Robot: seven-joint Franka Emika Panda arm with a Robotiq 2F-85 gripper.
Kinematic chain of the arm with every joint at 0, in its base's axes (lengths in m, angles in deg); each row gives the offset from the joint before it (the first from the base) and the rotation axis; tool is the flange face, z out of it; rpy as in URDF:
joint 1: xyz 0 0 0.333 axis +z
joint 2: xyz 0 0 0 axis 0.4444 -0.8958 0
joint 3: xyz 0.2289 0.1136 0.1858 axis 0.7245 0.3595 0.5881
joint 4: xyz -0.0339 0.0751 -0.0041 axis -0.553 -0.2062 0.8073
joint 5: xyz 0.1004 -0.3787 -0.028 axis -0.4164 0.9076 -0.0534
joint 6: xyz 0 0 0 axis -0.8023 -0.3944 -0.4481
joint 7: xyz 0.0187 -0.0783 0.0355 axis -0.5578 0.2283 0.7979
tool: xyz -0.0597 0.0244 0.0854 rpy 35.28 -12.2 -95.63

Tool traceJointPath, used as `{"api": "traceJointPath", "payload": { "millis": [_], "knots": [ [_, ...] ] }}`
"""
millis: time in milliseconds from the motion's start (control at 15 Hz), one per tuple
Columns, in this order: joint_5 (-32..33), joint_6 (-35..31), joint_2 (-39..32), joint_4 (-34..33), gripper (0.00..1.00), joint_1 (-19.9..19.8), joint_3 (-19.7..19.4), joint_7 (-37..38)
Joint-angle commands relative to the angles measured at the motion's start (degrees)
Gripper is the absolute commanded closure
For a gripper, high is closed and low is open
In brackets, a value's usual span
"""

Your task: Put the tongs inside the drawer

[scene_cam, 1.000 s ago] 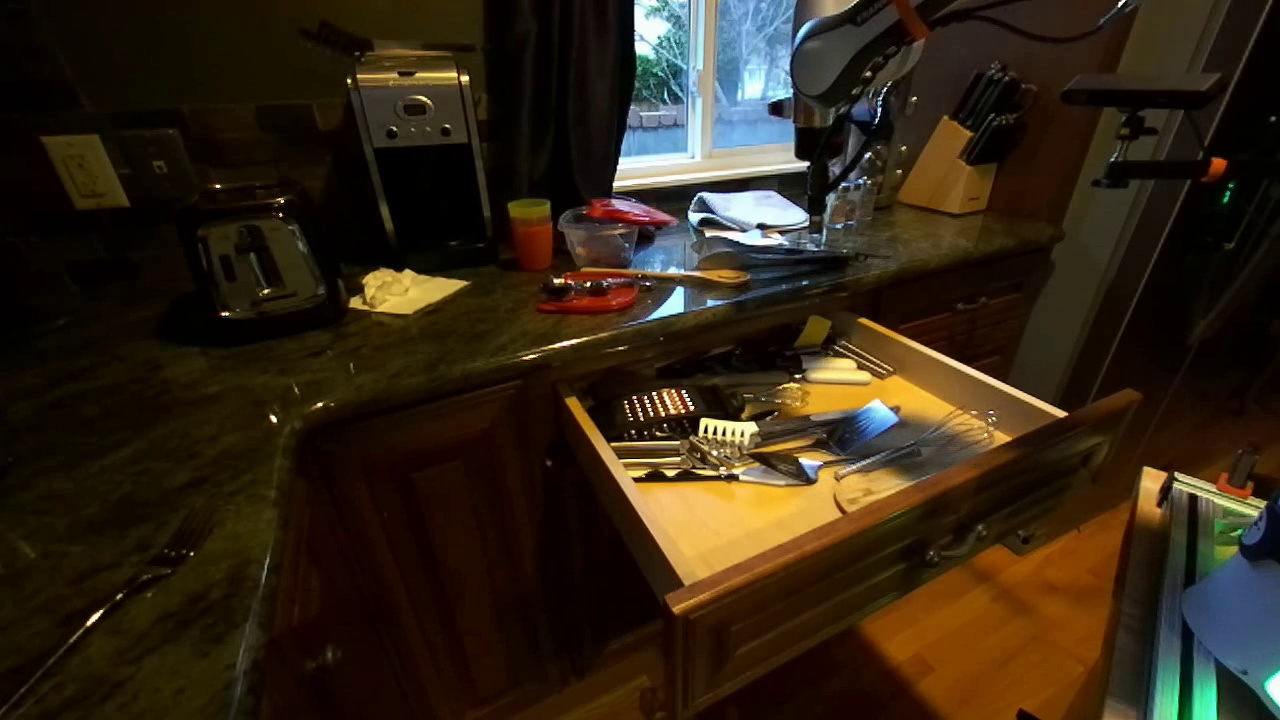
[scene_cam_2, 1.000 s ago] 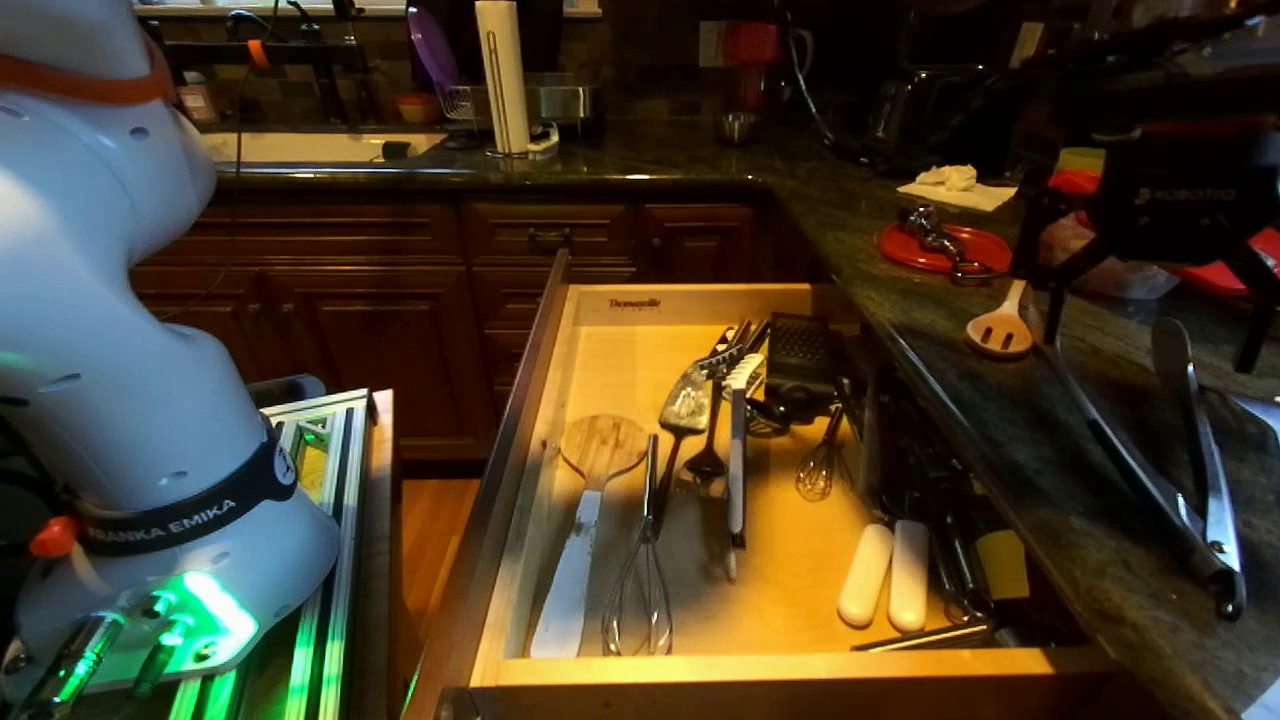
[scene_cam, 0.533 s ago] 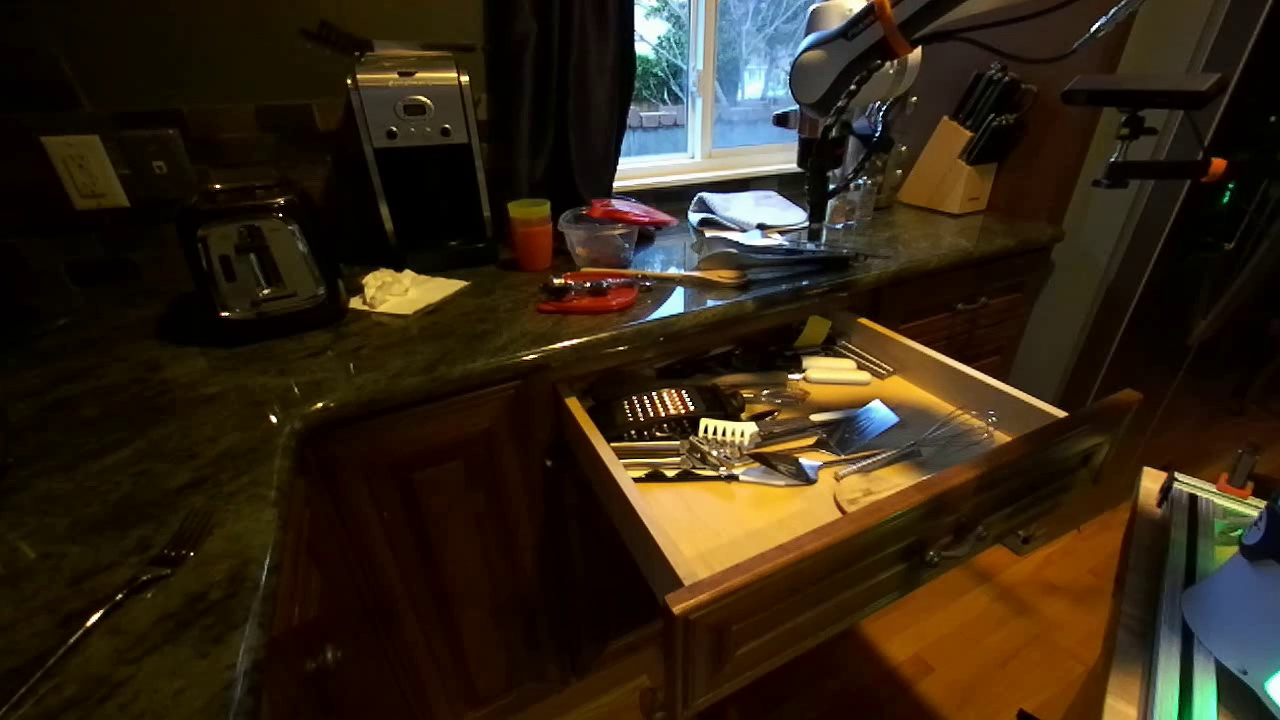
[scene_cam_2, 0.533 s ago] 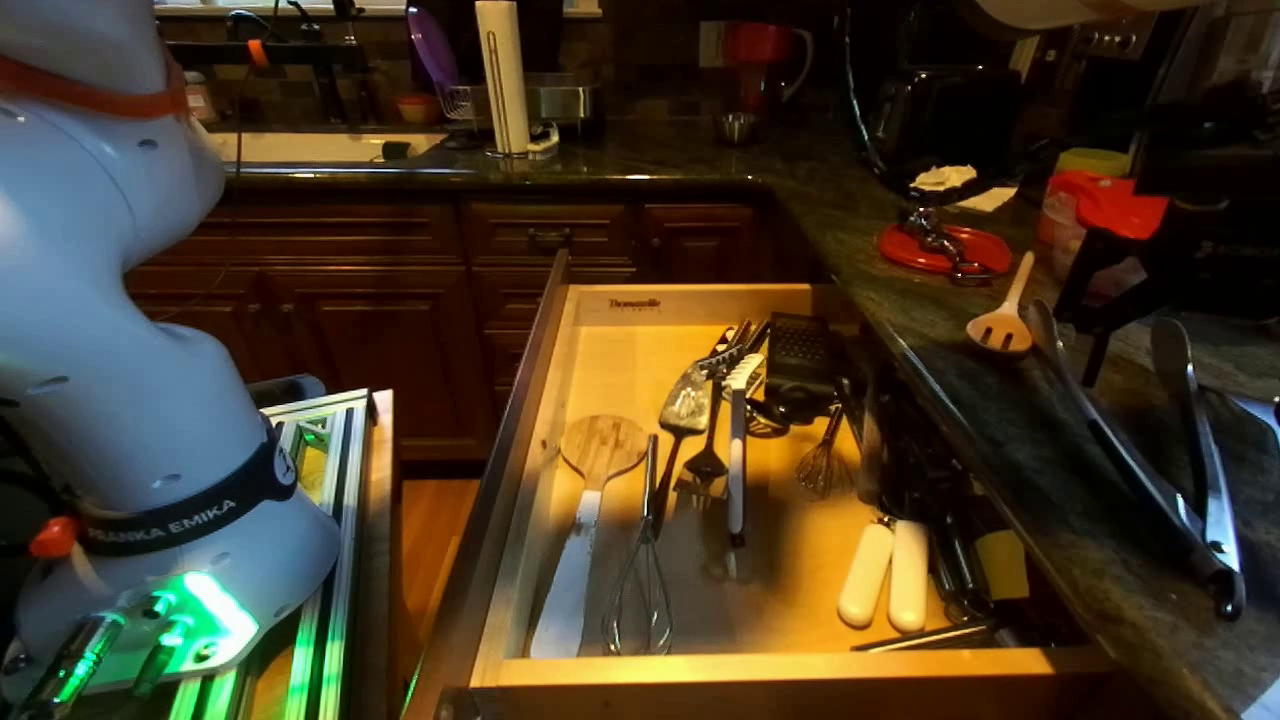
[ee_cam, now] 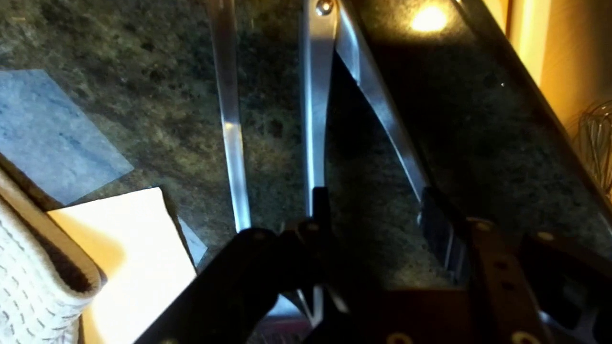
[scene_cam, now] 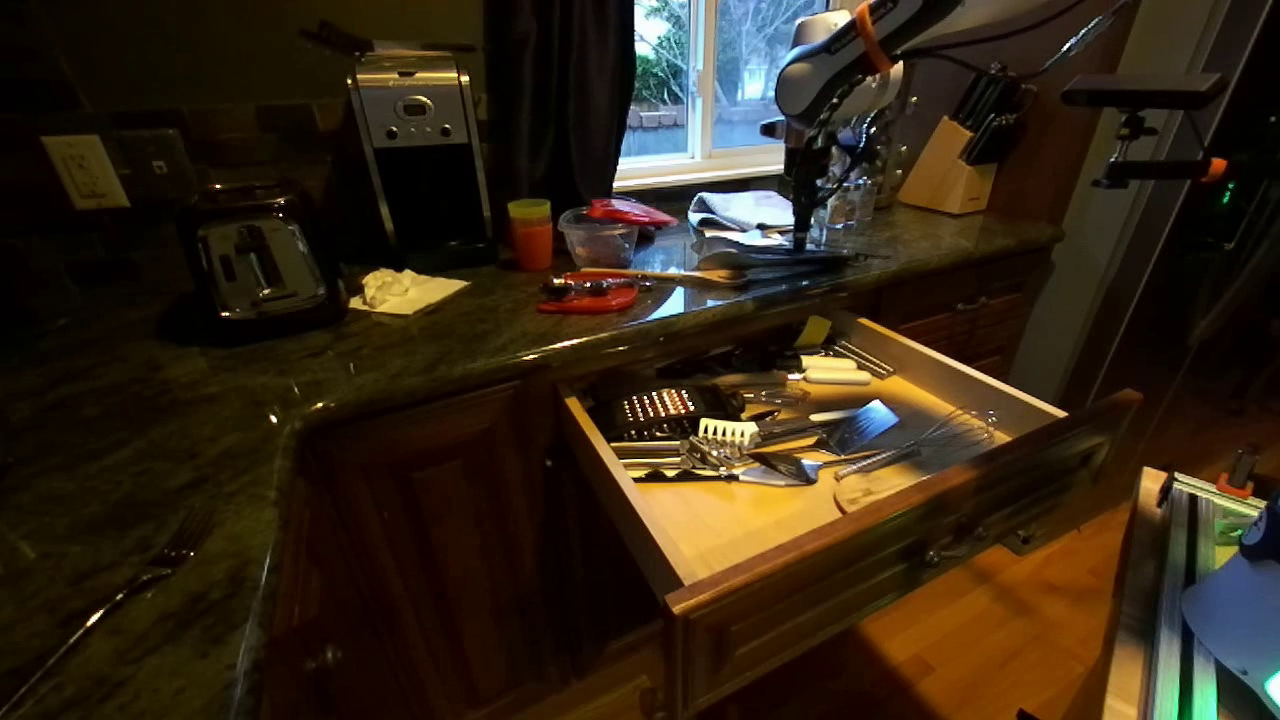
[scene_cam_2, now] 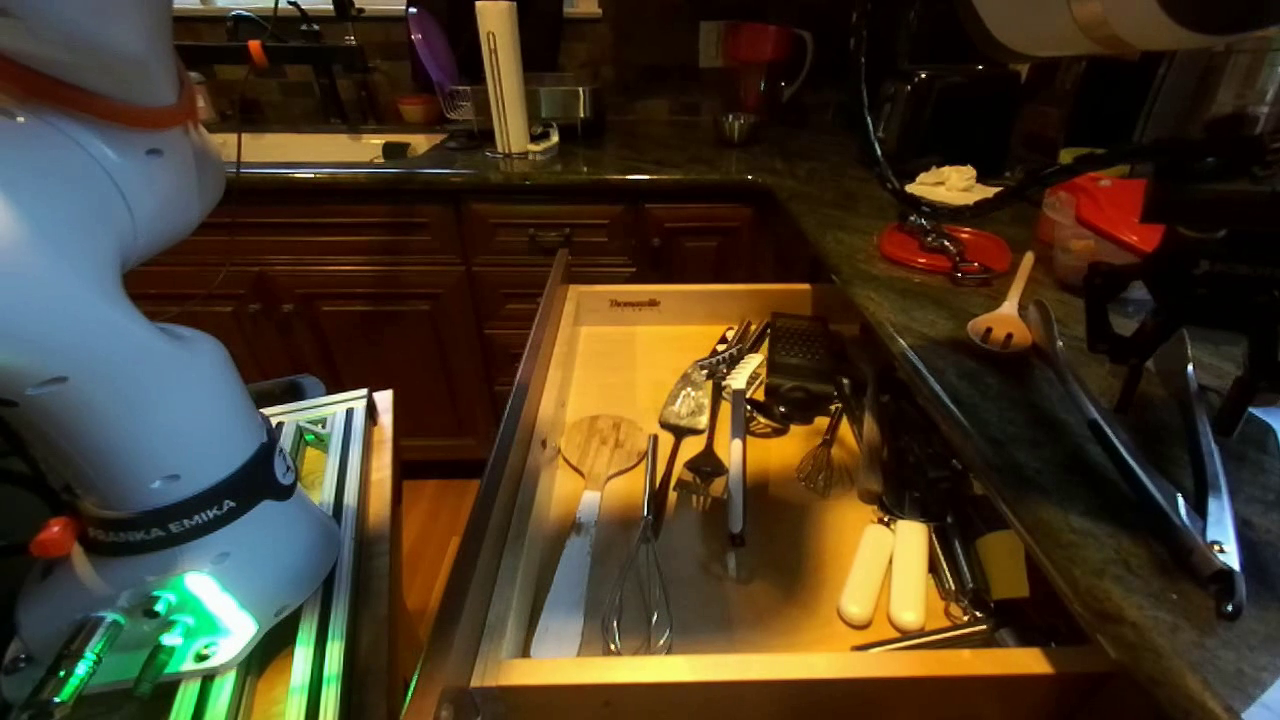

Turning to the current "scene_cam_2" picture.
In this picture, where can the open wooden drawer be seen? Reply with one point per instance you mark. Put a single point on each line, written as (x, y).
(766, 607)

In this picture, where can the white sink basin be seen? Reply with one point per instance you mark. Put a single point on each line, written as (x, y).
(323, 146)

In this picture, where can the long metal tongs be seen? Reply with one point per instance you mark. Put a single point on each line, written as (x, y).
(1223, 581)

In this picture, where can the light wooden spoon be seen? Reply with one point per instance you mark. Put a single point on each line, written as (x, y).
(1002, 330)

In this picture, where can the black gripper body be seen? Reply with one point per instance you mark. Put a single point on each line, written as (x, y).
(1204, 184)

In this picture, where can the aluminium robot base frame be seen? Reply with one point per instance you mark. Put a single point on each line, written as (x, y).
(333, 532)

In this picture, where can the clear container with red lid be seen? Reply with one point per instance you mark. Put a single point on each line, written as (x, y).
(1112, 207)

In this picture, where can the brown wooden base cabinets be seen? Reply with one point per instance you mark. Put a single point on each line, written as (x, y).
(375, 295)

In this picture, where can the purple bottle brush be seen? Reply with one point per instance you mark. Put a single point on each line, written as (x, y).
(435, 45)

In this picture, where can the small black kitchen tool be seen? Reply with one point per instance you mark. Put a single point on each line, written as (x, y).
(954, 252)

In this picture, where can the black meat fork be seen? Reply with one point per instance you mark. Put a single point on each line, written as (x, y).
(706, 467)

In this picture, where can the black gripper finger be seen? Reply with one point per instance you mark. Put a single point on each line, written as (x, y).
(1112, 321)
(1254, 345)

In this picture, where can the thin metal utensil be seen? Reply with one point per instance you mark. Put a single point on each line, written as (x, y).
(920, 637)

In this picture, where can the flat red lid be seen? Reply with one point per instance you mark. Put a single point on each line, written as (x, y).
(905, 250)

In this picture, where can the small yellow utensil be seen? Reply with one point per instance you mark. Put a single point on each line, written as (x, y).
(1002, 562)

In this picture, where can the metal slotted spatula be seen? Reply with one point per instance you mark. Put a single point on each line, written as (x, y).
(687, 403)

